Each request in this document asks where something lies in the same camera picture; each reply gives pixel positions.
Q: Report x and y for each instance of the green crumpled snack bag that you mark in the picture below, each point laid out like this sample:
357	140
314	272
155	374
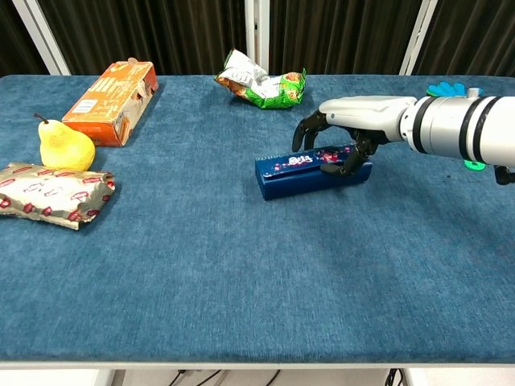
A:
273	92

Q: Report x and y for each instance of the orange cardboard carton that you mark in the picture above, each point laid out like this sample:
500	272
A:
104	104

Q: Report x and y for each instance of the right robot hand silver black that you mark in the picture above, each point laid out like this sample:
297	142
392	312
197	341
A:
362	112

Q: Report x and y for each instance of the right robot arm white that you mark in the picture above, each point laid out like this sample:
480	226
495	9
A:
458	126

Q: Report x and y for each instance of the yellow pear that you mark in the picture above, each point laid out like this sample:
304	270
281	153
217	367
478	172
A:
64	150

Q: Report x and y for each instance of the silver foil snack packet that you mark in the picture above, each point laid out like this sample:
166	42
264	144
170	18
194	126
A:
48	193

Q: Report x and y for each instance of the black folding partition screen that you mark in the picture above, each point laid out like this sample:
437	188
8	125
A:
161	32

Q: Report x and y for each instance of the blue felt table mat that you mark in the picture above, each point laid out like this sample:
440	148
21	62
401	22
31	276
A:
241	261

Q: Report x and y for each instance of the blue rectangular box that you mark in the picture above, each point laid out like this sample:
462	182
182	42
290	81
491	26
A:
297	183

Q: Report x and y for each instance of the blue hand clapper toy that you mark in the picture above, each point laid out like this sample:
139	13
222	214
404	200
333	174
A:
442	89

